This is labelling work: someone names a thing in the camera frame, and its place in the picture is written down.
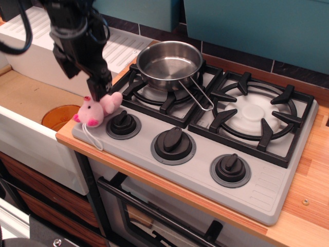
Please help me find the black right burner grate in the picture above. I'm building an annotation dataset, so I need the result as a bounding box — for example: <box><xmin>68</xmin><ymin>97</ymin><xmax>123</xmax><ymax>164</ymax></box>
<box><xmin>188</xmin><ymin>72</ymin><xmax>318</xmax><ymax>168</ymax></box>

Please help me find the black middle stove knob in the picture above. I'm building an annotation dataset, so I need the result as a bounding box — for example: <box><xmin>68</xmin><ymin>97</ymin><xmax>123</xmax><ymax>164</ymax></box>
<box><xmin>151</xmin><ymin>127</ymin><xmax>196</xmax><ymax>166</ymax></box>

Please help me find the wooden drawer cabinet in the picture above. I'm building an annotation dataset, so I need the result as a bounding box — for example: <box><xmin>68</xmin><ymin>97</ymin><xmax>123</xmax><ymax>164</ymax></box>
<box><xmin>1</xmin><ymin>153</ymin><xmax>108</xmax><ymax>246</ymax></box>

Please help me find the pink stuffed pig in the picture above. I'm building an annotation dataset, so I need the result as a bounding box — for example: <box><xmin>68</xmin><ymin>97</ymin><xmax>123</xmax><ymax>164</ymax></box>
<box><xmin>72</xmin><ymin>91</ymin><xmax>123</xmax><ymax>151</ymax></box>

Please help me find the black right stove knob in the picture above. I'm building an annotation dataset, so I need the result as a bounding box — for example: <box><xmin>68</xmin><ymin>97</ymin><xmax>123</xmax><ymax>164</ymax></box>
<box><xmin>210</xmin><ymin>153</ymin><xmax>251</xmax><ymax>188</ymax></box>

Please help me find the white toy sink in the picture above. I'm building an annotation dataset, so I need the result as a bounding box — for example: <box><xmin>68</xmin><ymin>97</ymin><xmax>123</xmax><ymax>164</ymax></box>
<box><xmin>0</xmin><ymin>6</ymin><xmax>155</xmax><ymax>196</ymax></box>

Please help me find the black left stove knob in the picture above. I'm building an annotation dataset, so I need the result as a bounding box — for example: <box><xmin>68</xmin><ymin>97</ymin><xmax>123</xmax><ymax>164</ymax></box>
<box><xmin>106</xmin><ymin>110</ymin><xmax>141</xmax><ymax>140</ymax></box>

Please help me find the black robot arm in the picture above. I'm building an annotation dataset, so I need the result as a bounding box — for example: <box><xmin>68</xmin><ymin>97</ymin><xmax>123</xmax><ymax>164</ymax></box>
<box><xmin>40</xmin><ymin>1</ymin><xmax>112</xmax><ymax>101</ymax></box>

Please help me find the black stove knob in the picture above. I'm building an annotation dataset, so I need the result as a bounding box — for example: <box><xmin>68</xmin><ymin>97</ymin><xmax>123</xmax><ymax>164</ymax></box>
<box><xmin>210</xmin><ymin>153</ymin><xmax>251</xmax><ymax>188</ymax></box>
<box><xmin>151</xmin><ymin>127</ymin><xmax>196</xmax><ymax>166</ymax></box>
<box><xmin>106</xmin><ymin>110</ymin><xmax>141</xmax><ymax>140</ymax></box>

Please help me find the black left burner grate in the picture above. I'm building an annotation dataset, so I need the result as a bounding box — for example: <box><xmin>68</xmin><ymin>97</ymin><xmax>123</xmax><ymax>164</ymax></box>
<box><xmin>112</xmin><ymin>62</ymin><xmax>224</xmax><ymax>128</ymax></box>

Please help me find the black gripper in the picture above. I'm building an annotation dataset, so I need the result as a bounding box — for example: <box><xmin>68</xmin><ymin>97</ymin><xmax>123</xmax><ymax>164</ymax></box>
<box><xmin>50</xmin><ymin>24</ymin><xmax>112</xmax><ymax>102</ymax></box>

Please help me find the oven door with black handle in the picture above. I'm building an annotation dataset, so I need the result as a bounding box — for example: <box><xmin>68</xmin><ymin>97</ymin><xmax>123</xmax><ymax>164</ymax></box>
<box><xmin>96</xmin><ymin>171</ymin><xmax>258</xmax><ymax>247</ymax></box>

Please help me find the black burner grate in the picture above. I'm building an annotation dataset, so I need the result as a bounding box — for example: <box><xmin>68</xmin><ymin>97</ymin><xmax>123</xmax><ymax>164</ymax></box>
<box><xmin>112</xmin><ymin>62</ymin><xmax>224</xmax><ymax>128</ymax></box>
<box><xmin>188</xmin><ymin>72</ymin><xmax>318</xmax><ymax>168</ymax></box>

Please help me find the orange plastic plate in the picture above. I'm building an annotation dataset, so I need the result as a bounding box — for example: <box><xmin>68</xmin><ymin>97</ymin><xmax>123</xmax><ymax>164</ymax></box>
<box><xmin>41</xmin><ymin>104</ymin><xmax>80</xmax><ymax>131</ymax></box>

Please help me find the stainless steel pan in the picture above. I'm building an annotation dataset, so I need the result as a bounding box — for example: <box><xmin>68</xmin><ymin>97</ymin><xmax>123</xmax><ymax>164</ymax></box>
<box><xmin>136</xmin><ymin>41</ymin><xmax>214</xmax><ymax>111</ymax></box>

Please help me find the grey toy stove top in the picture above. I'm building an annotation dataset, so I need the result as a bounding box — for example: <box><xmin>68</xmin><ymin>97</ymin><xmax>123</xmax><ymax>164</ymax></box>
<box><xmin>72</xmin><ymin>105</ymin><xmax>304</xmax><ymax>225</ymax></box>

